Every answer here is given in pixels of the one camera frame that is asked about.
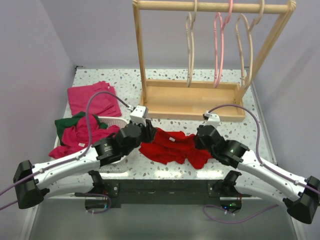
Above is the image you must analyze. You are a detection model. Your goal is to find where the left beige hanger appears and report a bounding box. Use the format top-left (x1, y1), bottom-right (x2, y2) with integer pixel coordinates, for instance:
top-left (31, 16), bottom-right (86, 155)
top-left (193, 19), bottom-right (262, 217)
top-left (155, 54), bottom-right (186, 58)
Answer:
top-left (185, 0), bottom-right (198, 88)

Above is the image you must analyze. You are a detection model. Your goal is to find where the pink hanger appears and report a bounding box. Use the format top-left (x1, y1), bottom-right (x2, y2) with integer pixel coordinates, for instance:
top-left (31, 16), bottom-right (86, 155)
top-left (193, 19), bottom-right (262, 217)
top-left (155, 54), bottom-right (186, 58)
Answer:
top-left (213, 0), bottom-right (234, 88)

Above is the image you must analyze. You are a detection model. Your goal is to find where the right beige hanger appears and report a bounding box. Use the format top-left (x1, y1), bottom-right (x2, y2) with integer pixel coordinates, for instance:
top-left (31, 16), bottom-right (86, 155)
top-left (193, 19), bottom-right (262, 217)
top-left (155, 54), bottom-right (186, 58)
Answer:
top-left (235, 0), bottom-right (265, 91)

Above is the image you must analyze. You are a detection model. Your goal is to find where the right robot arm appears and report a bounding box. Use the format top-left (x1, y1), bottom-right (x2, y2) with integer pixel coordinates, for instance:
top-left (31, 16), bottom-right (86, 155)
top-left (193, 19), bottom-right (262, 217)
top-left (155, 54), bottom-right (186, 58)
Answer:
top-left (194, 125), bottom-right (320, 224)

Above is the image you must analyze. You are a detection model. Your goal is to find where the dark green t shirt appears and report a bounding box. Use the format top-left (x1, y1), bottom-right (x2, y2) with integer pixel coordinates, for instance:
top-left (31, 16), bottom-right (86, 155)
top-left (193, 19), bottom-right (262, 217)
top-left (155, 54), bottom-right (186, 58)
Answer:
top-left (54, 111), bottom-right (108, 141)

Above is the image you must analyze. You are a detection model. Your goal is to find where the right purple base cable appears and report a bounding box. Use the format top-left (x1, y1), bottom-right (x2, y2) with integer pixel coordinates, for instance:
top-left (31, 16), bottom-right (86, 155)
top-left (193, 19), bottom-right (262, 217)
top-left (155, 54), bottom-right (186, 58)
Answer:
top-left (202, 203), bottom-right (278, 224)

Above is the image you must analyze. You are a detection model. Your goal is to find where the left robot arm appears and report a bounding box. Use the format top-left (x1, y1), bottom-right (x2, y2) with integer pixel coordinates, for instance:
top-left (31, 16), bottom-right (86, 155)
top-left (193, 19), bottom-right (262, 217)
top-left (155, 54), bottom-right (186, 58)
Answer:
top-left (13, 119), bottom-right (157, 209)

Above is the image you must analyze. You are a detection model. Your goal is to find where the beige hanger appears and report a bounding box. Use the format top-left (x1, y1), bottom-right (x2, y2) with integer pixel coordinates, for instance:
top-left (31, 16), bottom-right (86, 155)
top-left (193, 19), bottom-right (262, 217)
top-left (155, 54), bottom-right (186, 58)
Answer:
top-left (235, 0), bottom-right (265, 91)
top-left (185, 0), bottom-right (198, 88)

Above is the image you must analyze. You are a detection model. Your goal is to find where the red t shirt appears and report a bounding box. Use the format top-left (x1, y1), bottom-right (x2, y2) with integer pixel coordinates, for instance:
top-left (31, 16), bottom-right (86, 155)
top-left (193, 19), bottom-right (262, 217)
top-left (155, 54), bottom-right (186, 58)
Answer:
top-left (139, 128), bottom-right (212, 170)

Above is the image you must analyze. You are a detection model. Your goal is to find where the folded pink t shirt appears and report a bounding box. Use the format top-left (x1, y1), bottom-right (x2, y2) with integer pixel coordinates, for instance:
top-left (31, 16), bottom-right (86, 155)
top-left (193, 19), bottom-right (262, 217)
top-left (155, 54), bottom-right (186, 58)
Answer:
top-left (67, 81), bottom-right (122, 117)

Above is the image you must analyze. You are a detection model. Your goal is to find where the wooden clothes rack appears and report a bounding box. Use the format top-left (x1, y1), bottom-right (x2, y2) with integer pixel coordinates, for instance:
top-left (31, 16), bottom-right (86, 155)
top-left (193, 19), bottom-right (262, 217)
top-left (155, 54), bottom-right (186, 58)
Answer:
top-left (132, 0), bottom-right (296, 122)

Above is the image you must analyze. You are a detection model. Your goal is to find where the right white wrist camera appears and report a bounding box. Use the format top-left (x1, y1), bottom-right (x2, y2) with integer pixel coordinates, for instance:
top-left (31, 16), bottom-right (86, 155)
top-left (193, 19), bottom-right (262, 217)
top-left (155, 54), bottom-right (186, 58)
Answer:
top-left (202, 111), bottom-right (221, 128)

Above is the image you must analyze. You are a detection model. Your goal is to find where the white perforated plastic basket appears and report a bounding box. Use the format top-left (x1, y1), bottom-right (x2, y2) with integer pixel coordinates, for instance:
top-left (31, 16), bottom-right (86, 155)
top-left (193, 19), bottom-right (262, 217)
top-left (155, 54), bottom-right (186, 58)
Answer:
top-left (56, 115), bottom-right (131, 165)

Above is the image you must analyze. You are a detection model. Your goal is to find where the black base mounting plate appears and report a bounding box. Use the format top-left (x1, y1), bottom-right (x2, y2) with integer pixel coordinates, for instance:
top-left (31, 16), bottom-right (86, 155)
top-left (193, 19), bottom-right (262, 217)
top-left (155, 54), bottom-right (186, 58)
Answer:
top-left (90, 179), bottom-right (243, 208)

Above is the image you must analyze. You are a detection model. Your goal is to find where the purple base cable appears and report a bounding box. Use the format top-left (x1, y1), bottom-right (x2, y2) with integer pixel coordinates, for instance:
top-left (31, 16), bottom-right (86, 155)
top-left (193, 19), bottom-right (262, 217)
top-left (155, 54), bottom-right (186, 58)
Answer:
top-left (202, 203), bottom-right (278, 224)
top-left (86, 190), bottom-right (116, 215)

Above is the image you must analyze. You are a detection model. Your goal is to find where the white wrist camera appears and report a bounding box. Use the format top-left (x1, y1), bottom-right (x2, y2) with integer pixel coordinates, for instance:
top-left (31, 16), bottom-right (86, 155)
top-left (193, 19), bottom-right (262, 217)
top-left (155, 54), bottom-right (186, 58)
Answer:
top-left (129, 105), bottom-right (148, 127)
top-left (202, 111), bottom-right (221, 128)

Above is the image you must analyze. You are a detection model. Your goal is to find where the crumpled magenta t shirt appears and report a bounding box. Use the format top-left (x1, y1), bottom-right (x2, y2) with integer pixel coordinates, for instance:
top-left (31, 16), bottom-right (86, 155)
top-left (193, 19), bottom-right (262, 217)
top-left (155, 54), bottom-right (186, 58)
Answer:
top-left (48, 114), bottom-right (120, 159)

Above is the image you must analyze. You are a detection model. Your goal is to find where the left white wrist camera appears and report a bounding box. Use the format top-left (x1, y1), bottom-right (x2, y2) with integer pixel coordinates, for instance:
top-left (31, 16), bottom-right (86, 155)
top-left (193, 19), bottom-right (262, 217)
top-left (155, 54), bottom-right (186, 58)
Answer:
top-left (129, 105), bottom-right (148, 127)

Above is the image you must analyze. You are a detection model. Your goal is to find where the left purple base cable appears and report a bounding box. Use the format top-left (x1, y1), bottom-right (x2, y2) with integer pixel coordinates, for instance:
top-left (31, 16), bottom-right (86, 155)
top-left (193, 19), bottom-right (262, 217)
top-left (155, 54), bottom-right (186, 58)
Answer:
top-left (86, 190), bottom-right (116, 215)

